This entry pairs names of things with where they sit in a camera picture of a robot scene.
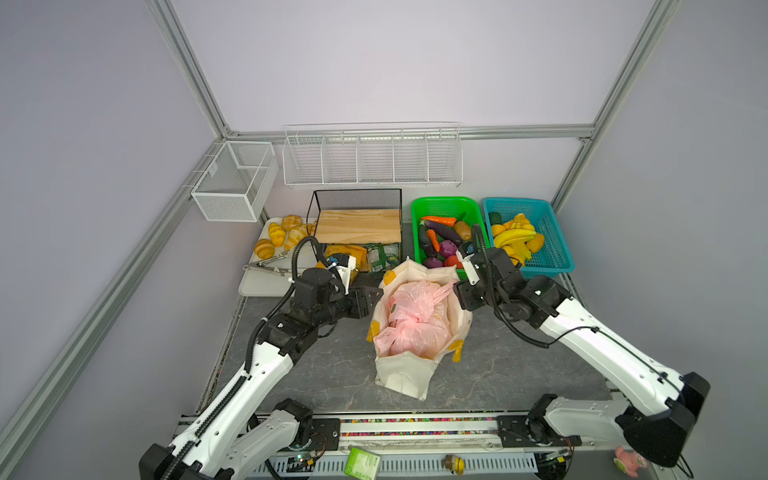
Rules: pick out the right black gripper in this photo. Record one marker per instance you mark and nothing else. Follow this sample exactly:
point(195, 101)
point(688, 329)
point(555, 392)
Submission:
point(464, 292)

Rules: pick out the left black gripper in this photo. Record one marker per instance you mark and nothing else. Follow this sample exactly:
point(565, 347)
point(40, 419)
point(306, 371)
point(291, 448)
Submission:
point(359, 301)

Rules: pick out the pink plastic grocery bag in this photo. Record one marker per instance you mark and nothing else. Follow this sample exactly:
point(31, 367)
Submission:
point(417, 320)

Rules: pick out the white canvas tote bag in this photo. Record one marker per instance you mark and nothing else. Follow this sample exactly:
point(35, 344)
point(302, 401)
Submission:
point(406, 373)

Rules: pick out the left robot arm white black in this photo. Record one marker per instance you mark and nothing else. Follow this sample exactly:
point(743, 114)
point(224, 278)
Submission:
point(218, 445)

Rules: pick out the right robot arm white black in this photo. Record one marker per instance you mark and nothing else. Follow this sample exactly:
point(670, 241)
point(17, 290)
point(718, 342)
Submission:
point(655, 409)

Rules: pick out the brown potato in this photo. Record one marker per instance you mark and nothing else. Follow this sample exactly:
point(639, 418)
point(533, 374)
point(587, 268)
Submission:
point(463, 230)

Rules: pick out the dark purple eggplant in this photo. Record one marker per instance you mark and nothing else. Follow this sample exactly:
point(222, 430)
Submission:
point(444, 231)

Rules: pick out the purple onion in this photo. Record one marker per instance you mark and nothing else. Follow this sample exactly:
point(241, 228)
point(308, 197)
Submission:
point(447, 249)

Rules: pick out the orange carrot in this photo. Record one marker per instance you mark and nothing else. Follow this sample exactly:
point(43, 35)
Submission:
point(447, 221)

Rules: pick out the red tomato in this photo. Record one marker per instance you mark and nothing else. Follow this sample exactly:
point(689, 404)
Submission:
point(453, 261)

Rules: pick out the green plastic basket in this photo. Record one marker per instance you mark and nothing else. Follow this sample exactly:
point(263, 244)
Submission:
point(427, 243)

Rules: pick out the yellow banana bunch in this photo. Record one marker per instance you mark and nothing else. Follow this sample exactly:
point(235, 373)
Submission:
point(517, 237)

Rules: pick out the green snack bag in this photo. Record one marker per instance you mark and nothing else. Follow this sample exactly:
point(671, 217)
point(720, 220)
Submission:
point(382, 257)

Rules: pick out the teal plastic basket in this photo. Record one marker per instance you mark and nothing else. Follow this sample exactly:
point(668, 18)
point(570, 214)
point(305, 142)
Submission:
point(554, 257)

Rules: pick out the croissant bread right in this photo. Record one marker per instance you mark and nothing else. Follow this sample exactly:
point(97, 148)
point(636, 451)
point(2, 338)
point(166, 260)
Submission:
point(296, 229)

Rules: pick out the croissant bread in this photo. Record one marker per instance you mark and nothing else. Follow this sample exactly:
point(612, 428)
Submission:
point(277, 234)
point(296, 229)
point(264, 249)

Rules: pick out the white bread tray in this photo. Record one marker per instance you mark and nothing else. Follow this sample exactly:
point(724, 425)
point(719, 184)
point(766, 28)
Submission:
point(270, 277)

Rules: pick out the croissant bread middle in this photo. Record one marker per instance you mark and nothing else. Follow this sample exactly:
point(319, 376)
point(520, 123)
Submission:
point(277, 234)

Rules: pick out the metal tongs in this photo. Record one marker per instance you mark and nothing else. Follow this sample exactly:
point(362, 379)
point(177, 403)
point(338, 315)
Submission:
point(271, 265)

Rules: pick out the croissant bread front left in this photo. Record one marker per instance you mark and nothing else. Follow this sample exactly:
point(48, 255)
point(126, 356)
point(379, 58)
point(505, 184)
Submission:
point(264, 249)

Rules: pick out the green small box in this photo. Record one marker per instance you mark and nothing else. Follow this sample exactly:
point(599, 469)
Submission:
point(362, 465)

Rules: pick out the small yellow round toy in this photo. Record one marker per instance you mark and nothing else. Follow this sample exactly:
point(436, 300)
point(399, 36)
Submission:
point(454, 464)

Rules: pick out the pink toy figure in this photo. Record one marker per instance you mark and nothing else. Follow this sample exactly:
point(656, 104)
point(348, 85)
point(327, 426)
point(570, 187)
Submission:
point(629, 462)

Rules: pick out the black wire shelf wooden board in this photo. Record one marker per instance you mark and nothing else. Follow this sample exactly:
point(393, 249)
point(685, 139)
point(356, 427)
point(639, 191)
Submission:
point(359, 216)

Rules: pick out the white wire wall basket long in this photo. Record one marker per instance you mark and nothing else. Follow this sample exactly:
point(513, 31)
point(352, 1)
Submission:
point(351, 155)

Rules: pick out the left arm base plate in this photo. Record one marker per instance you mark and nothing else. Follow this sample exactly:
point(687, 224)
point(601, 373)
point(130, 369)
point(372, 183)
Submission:
point(319, 434)

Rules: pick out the white mesh wall box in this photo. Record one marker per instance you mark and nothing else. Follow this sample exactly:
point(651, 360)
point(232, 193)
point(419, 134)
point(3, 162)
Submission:
point(237, 181)

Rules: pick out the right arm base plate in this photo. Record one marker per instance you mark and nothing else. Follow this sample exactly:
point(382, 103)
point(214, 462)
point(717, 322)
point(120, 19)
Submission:
point(514, 431)

